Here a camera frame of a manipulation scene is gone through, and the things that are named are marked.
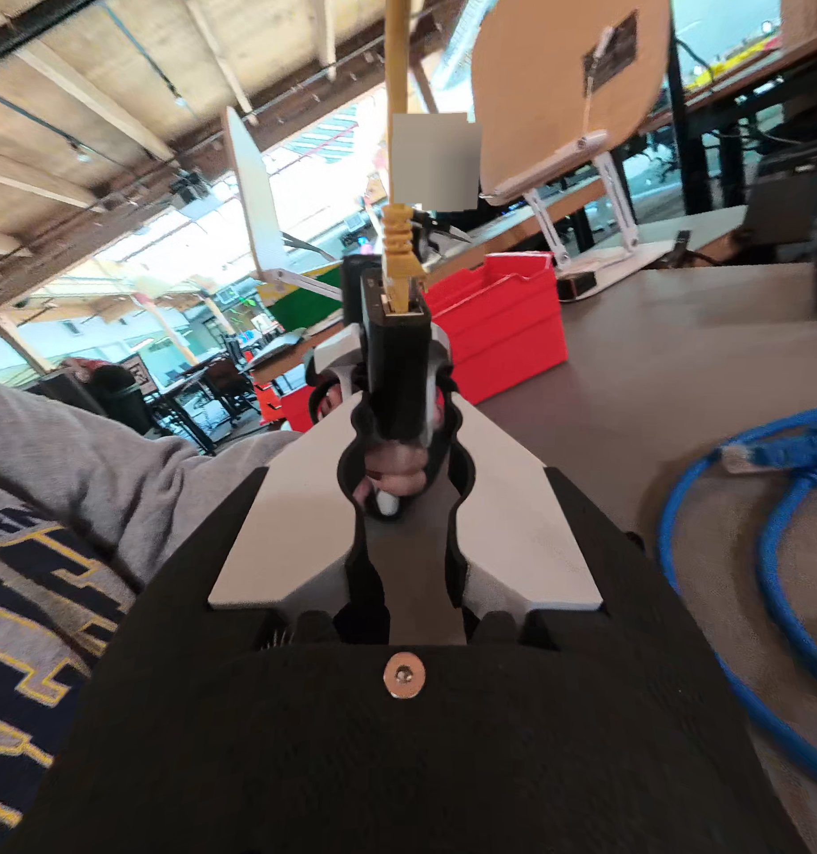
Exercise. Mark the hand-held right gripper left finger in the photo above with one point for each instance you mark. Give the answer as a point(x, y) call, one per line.
point(281, 540)

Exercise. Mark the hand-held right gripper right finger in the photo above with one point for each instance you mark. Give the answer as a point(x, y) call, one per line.
point(521, 540)

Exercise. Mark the black ethernet port adapter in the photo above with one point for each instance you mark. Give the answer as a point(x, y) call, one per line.
point(395, 373)

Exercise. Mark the red plastic bin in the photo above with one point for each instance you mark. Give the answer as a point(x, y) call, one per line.
point(508, 333)

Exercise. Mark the person's left forearm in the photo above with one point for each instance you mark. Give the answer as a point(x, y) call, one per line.
point(115, 467)

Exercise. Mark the person's left hand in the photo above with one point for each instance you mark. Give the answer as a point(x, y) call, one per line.
point(395, 467)

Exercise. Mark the green bin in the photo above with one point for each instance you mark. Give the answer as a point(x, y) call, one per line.
point(301, 310)

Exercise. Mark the white board on stand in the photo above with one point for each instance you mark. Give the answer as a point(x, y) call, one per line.
point(255, 200)

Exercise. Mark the black trash bin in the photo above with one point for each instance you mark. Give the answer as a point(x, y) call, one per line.
point(118, 400)

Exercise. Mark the small brown device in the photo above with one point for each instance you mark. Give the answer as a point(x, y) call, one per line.
point(577, 285)

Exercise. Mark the person's printed grey sweatshirt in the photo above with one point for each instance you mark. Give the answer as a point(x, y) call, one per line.
point(35, 600)

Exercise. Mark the white board stand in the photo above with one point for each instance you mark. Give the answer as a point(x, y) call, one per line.
point(622, 263)

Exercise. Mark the wooden board with black tag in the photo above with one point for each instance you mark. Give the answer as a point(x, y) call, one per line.
point(535, 100)

